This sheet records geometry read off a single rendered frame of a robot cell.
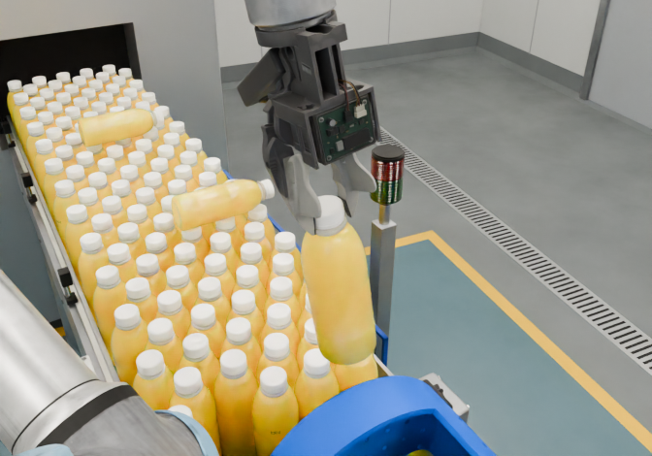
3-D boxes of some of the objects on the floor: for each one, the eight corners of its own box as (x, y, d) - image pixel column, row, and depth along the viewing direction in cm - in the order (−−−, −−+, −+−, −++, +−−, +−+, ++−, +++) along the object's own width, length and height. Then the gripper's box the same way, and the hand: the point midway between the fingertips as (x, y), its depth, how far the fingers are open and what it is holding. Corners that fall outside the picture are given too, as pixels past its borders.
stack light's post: (364, 549, 183) (381, 229, 126) (356, 537, 186) (370, 220, 129) (375, 542, 185) (398, 224, 128) (368, 532, 188) (386, 214, 131)
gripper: (262, 48, 48) (316, 275, 58) (383, 6, 52) (414, 224, 63) (218, 34, 55) (274, 240, 65) (329, -2, 59) (365, 196, 70)
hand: (326, 211), depth 66 cm, fingers closed on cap, 4 cm apart
